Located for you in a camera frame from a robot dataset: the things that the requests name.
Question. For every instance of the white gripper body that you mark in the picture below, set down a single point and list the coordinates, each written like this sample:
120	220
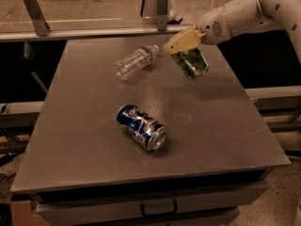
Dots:
212	27

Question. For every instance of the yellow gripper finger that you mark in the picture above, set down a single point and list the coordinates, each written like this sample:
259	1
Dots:
188	39

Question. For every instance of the green soda can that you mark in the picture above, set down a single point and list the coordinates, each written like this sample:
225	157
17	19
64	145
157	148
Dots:
192	63

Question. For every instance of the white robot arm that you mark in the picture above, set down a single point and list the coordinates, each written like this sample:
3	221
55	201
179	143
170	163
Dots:
239	17

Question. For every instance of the blue soda can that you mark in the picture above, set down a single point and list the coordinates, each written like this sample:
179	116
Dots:
143	128

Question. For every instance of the clear plastic water bottle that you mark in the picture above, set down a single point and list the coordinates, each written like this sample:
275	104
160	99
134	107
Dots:
131	64

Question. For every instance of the middle metal bracket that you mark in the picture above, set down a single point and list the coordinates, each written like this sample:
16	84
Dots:
162	15

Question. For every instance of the metal bracket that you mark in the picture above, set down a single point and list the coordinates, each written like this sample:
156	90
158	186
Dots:
36	16
162	15

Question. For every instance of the metal rail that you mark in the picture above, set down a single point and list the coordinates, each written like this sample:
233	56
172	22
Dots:
93	33

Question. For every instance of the left metal bracket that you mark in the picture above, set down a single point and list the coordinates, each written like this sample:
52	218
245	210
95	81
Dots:
36	16

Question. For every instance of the grey drawer with black handle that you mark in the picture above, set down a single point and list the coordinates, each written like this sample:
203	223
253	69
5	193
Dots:
211	206

